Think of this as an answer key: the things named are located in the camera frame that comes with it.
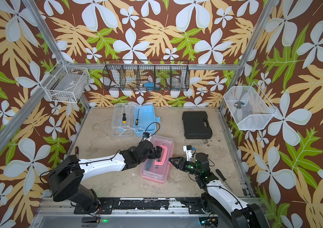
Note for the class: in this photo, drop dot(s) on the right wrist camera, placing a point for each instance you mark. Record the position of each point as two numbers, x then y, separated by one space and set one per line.
190 151

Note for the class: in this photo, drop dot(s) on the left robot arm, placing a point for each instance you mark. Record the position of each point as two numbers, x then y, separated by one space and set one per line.
65 180

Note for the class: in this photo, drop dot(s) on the screwdriver in pink toolbox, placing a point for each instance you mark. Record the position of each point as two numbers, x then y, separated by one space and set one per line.
149 169

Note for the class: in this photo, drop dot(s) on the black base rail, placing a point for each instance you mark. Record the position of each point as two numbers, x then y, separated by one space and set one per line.
193 205

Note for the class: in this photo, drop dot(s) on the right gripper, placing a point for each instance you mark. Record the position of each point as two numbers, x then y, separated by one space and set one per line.
182 163

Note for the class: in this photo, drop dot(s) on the metal object in basket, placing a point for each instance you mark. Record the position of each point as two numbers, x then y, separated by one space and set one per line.
238 105

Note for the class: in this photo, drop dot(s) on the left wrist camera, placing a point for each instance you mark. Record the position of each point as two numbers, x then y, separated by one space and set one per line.
146 136

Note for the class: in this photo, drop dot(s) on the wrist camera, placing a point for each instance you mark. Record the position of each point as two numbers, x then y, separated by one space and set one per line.
146 136
190 151

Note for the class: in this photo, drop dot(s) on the black screwdriver on table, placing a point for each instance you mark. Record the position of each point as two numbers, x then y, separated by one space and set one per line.
223 179

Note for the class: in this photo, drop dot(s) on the white wire basket left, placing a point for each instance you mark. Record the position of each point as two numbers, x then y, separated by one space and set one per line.
66 83

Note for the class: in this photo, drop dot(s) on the blue toolbox clear lid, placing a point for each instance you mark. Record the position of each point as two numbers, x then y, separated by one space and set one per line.
130 119

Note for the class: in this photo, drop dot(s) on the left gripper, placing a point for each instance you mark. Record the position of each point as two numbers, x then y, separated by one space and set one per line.
159 153

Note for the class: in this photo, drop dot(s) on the black plastic tool case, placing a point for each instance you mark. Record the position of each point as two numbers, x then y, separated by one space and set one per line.
196 125

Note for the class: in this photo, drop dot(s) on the short black yellow screwdriver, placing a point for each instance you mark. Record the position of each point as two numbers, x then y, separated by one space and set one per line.
124 118

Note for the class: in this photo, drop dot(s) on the black wire mesh basket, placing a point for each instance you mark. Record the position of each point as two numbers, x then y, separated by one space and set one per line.
167 75

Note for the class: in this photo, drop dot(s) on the blue object in basket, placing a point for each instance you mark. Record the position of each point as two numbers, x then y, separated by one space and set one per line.
149 86

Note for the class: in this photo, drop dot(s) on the red handled tool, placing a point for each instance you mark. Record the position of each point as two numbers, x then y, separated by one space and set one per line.
76 151

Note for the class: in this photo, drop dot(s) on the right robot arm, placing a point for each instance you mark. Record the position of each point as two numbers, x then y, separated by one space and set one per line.
232 212

